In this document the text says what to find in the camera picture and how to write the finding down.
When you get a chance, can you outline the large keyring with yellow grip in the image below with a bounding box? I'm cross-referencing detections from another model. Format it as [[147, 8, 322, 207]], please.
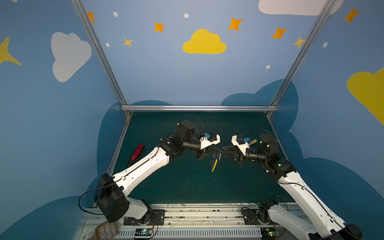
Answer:
[[211, 151, 222, 173]]

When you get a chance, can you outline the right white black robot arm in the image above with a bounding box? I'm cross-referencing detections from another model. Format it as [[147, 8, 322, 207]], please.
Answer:
[[223, 132, 362, 240]]

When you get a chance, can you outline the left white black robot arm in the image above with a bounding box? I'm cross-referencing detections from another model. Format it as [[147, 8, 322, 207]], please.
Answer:
[[93, 119, 221, 224]]

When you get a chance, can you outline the red spray bottle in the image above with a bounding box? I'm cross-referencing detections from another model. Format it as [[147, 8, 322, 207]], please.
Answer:
[[131, 144, 145, 162]]

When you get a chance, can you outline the right green circuit board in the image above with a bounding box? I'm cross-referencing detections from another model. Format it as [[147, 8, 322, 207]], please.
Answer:
[[261, 228, 279, 240]]

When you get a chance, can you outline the green circuit board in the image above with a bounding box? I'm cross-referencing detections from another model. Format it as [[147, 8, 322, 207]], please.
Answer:
[[135, 228, 154, 238], [261, 228, 279, 240]]

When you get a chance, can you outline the left green circuit board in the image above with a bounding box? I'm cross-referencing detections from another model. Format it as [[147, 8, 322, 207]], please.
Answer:
[[135, 228, 154, 238]]

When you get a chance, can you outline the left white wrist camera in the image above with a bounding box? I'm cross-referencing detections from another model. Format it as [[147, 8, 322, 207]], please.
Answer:
[[200, 132, 221, 150]]

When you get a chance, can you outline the right floor aluminium rail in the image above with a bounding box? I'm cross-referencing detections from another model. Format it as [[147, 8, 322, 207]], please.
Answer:
[[267, 117, 289, 161]]

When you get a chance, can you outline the floor aluminium rail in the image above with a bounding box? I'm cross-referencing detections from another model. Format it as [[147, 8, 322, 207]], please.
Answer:
[[107, 117, 131, 176], [267, 117, 289, 161]]

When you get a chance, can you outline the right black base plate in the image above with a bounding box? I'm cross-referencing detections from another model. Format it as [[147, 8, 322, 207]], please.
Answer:
[[240, 207, 271, 225]]

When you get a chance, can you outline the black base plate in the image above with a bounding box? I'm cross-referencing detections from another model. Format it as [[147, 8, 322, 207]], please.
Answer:
[[240, 207, 271, 225], [124, 210, 165, 226]]

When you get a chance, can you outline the aluminium mounting rail bed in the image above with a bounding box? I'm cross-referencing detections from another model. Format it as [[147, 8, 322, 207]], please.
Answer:
[[73, 203, 326, 240]]

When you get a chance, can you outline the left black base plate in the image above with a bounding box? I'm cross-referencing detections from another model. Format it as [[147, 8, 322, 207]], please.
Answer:
[[124, 210, 165, 226]]

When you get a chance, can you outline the left floor aluminium rail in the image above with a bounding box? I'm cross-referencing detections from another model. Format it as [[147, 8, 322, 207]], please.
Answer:
[[107, 117, 131, 176]]

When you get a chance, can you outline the back aluminium frame bar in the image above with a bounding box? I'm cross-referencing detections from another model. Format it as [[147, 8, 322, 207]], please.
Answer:
[[121, 105, 278, 112]]

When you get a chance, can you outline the white slotted cable duct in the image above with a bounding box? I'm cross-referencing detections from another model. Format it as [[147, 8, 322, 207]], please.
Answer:
[[78, 228, 262, 240]]

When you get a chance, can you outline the right aluminium frame post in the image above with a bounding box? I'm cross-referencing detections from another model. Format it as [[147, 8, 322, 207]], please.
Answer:
[[266, 0, 337, 119]]

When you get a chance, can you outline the aluminium frame post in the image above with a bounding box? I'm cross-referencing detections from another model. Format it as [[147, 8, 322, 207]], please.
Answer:
[[266, 0, 337, 119], [71, 0, 127, 106]]

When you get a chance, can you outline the left aluminium frame post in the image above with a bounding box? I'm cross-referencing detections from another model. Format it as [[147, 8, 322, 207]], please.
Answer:
[[71, 0, 127, 106]]

